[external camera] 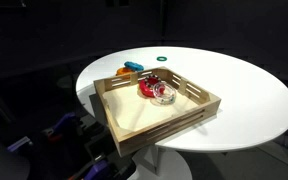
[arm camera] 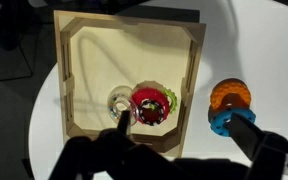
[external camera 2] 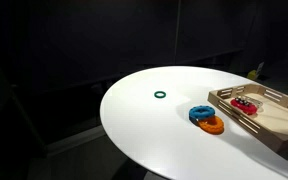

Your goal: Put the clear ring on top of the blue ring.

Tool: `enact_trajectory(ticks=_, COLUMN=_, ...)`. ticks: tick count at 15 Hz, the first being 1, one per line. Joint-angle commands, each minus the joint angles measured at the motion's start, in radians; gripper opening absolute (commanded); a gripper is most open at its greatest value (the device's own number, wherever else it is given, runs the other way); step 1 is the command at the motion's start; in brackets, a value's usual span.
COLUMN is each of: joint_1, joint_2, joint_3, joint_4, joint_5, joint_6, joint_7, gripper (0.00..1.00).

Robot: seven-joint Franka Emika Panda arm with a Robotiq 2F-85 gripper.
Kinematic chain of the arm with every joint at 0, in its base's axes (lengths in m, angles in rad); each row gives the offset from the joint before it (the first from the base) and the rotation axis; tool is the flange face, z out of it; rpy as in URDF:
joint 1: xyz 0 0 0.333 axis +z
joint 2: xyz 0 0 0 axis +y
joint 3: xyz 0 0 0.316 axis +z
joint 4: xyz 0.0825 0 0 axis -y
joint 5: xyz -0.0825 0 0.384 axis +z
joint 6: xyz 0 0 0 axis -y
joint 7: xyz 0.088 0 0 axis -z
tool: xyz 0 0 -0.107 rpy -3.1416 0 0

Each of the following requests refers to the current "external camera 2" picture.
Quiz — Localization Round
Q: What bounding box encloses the clear glass cup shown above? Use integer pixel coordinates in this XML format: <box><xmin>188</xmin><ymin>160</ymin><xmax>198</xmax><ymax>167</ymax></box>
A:
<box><xmin>247</xmin><ymin>99</ymin><xmax>265</xmax><ymax>113</ymax></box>

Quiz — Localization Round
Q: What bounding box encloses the orange studded ring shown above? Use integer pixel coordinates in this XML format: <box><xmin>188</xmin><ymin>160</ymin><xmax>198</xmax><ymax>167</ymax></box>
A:
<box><xmin>197</xmin><ymin>115</ymin><xmax>225</xmax><ymax>136</ymax></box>

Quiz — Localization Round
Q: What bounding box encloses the red studded ring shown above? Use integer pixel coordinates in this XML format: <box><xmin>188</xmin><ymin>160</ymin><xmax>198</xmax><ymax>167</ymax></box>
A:
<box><xmin>230</xmin><ymin>97</ymin><xmax>259</xmax><ymax>116</ymax></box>

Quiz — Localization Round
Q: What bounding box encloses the slatted wooden tray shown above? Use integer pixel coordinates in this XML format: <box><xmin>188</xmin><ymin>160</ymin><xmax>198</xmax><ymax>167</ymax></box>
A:
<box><xmin>207</xmin><ymin>82</ymin><xmax>288</xmax><ymax>162</ymax></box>

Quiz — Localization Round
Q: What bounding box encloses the black and white beaded ring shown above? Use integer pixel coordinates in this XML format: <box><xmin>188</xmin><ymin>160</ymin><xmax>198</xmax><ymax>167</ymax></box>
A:
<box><xmin>234</xmin><ymin>95</ymin><xmax>254</xmax><ymax>107</ymax></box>

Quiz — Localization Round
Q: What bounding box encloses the small green ring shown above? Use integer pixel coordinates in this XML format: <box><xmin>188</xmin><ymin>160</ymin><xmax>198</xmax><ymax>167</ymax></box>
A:
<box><xmin>153</xmin><ymin>90</ymin><xmax>167</xmax><ymax>99</ymax></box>

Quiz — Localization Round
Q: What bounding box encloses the orange and blue toy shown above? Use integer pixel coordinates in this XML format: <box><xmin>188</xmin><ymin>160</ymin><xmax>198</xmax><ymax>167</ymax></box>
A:
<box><xmin>188</xmin><ymin>105</ymin><xmax>215</xmax><ymax>122</ymax></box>

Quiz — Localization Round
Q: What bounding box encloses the yellow block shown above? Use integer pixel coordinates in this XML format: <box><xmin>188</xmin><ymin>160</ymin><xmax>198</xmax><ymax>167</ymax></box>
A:
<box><xmin>246</xmin><ymin>69</ymin><xmax>261</xmax><ymax>80</ymax></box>

